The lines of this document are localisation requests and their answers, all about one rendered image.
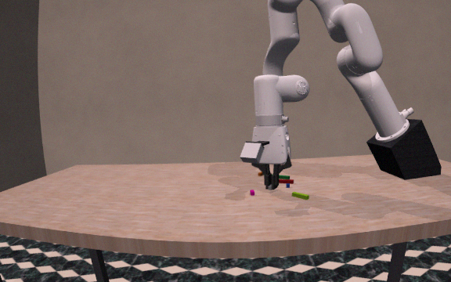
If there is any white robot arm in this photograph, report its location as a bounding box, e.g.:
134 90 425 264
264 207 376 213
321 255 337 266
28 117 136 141
240 0 414 164

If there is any red rod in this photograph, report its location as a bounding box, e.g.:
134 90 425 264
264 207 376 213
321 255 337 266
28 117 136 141
279 179 294 184

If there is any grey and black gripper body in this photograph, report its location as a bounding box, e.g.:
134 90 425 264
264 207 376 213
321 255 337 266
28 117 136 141
252 125 291 165

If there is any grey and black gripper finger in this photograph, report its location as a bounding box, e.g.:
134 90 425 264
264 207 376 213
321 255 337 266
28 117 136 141
251 163 272 189
272 154 292 190

